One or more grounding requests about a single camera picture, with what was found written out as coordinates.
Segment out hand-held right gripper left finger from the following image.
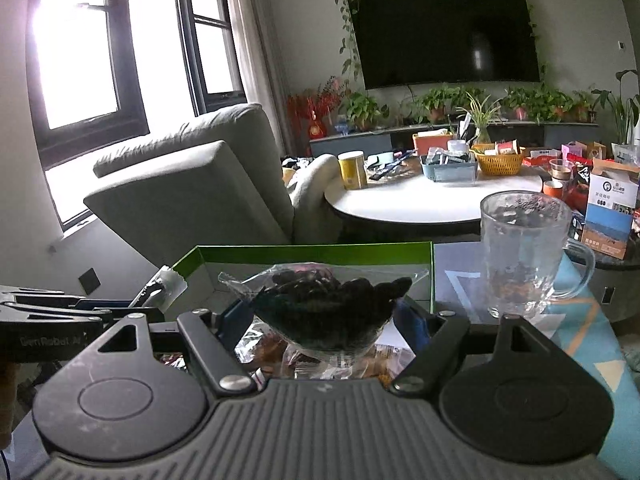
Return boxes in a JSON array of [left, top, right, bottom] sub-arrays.
[[95, 300, 258, 395]]

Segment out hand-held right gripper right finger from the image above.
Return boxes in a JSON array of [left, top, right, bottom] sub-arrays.
[[390, 304, 571, 395]]

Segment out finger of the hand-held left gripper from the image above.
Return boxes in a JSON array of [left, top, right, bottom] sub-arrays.
[[0, 286, 133, 311], [0, 302, 166, 328]]

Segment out clear bag of dark prunes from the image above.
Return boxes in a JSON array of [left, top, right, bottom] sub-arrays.
[[217, 262, 430, 361]]

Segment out green cardboard box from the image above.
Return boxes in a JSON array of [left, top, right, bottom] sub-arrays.
[[167, 241, 435, 361]]

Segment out person's left forearm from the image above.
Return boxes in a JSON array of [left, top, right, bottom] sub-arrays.
[[0, 360, 21, 453]]

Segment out white orange snack packet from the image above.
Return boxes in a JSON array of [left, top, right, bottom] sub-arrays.
[[350, 344, 417, 387]]

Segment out clear glass mug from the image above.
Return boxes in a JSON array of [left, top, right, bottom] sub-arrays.
[[480, 190, 597, 325]]

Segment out grey armchair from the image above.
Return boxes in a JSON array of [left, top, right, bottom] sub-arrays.
[[82, 102, 341, 271]]

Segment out white round table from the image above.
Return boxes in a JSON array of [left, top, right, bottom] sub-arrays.
[[324, 162, 546, 226]]

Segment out grey plastic tray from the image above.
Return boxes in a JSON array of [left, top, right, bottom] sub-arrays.
[[420, 154, 478, 183]]

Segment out yellow can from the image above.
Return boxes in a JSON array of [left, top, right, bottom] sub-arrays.
[[338, 151, 369, 191]]

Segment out wicker basket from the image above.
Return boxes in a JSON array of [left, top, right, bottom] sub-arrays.
[[471, 142, 526, 177]]

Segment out orange box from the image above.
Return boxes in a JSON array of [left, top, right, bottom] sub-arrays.
[[412, 130, 453, 158]]

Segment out red ornament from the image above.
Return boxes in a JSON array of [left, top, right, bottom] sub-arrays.
[[307, 110, 327, 141]]

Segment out dark round side table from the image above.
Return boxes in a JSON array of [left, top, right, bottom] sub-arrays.
[[565, 245, 640, 331]]

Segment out red flat box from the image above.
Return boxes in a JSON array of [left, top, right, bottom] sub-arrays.
[[522, 147, 563, 167]]

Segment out potted green plant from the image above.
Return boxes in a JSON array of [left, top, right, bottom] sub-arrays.
[[502, 87, 551, 121], [545, 89, 596, 123], [400, 85, 466, 123], [340, 91, 388, 131]]

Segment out spider plant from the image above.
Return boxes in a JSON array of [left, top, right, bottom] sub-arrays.
[[457, 91, 506, 146]]

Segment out white printed box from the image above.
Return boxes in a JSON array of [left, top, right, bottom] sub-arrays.
[[582, 157, 640, 261]]

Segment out red flowering plant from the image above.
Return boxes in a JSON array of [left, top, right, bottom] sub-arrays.
[[286, 76, 351, 121]]

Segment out large black-framed window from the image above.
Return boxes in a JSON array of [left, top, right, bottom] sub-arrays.
[[25, 0, 151, 236]]

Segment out light curtain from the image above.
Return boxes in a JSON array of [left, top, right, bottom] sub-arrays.
[[222, 0, 296, 161]]

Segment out narrow black-framed window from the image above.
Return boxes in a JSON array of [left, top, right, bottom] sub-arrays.
[[172, 0, 248, 117]]

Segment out peace lily plant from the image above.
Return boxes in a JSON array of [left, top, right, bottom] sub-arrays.
[[592, 70, 640, 146]]

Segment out black wall socket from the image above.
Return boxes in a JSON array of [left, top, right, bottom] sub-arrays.
[[77, 267, 101, 296]]

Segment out black wall television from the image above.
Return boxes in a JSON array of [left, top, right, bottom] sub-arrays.
[[352, 0, 542, 91]]

